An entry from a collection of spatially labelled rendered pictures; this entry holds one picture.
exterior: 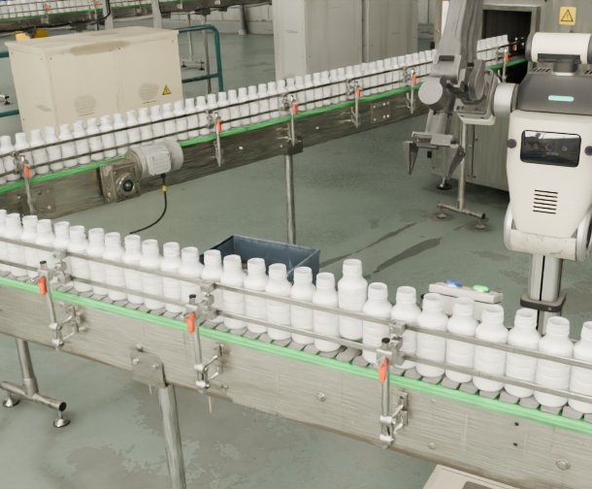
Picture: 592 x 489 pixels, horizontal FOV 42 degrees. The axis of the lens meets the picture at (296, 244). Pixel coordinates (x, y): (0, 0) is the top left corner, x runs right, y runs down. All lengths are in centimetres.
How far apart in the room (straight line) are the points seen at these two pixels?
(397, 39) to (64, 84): 412
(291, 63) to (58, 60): 286
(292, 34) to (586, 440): 652
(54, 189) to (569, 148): 195
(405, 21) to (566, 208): 670
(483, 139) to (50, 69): 300
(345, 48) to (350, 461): 562
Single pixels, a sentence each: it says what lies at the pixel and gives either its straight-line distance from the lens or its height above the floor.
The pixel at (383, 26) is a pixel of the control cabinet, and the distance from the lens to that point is 836.
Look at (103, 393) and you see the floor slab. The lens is 349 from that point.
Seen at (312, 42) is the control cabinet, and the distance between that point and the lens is 762.
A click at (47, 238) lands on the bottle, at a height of 113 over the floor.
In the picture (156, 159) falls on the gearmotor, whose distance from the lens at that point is 313.
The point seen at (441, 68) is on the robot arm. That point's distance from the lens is 189.
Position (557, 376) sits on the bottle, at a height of 107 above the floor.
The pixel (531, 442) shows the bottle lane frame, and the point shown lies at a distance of 152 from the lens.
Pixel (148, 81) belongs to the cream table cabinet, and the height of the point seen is 84.
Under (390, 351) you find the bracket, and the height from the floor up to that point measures 109.
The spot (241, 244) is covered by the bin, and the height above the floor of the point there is 92.
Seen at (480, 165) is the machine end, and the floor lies 27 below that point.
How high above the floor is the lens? 182
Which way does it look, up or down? 22 degrees down
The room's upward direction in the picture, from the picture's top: 3 degrees counter-clockwise
